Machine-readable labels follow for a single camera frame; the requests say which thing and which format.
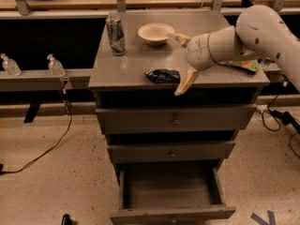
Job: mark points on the green snack bag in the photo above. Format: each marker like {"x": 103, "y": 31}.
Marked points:
{"x": 243, "y": 64}

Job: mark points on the black object floor bottom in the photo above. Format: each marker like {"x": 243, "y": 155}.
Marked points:
{"x": 66, "y": 220}

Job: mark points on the grey top drawer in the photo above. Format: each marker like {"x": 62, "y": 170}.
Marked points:
{"x": 174, "y": 119}

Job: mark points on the grey middle drawer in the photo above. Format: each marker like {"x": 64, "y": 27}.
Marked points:
{"x": 169, "y": 151}

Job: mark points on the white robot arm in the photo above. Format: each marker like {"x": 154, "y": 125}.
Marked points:
{"x": 259, "y": 32}

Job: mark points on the clear pump bottle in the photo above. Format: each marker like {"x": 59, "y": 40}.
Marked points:
{"x": 10, "y": 66}
{"x": 55, "y": 67}

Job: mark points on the grey wooden drawer cabinet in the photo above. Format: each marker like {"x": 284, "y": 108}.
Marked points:
{"x": 120, "y": 81}

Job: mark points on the clear pump bottle far left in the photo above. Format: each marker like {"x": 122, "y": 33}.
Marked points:
{"x": 10, "y": 66}

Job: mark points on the tall drink can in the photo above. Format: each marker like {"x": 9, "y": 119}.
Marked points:
{"x": 115, "y": 34}

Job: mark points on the grey metal rail shelf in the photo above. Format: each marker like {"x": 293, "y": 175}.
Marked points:
{"x": 43, "y": 80}

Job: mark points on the white paper bowl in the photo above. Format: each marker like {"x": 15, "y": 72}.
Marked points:
{"x": 155, "y": 34}

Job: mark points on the clear water bottle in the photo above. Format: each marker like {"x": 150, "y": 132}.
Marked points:
{"x": 265, "y": 63}

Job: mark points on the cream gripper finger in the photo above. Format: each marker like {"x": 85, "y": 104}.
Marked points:
{"x": 191, "y": 76}
{"x": 181, "y": 39}

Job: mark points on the grey open bottom drawer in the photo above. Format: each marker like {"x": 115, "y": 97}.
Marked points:
{"x": 170, "y": 193}

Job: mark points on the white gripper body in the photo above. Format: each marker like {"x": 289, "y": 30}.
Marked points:
{"x": 198, "y": 52}

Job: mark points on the dark blue rxbar wrapper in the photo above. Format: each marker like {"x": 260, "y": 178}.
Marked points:
{"x": 163, "y": 76}

